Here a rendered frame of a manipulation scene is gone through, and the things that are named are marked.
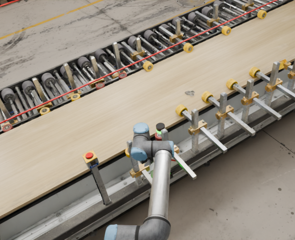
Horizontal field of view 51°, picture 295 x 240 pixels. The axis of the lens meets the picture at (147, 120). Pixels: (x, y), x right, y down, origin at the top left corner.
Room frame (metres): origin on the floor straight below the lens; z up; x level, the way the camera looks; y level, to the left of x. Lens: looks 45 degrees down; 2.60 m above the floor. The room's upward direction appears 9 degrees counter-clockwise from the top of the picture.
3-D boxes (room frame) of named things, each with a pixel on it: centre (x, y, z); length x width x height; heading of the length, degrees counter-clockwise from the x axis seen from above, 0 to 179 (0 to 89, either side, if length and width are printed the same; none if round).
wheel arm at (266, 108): (1.68, -0.82, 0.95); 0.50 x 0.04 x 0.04; 25
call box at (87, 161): (1.15, 0.36, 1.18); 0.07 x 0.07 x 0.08; 25
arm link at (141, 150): (1.10, 0.06, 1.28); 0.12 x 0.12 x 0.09; 79
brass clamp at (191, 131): (1.48, -0.34, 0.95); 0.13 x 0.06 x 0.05; 115
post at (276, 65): (1.79, -1.00, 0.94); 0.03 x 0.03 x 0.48; 25
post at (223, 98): (1.58, -0.55, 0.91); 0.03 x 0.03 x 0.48; 25
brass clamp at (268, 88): (1.80, -1.02, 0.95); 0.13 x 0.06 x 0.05; 115
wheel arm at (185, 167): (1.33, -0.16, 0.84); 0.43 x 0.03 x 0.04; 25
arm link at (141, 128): (1.21, 0.04, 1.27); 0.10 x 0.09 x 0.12; 169
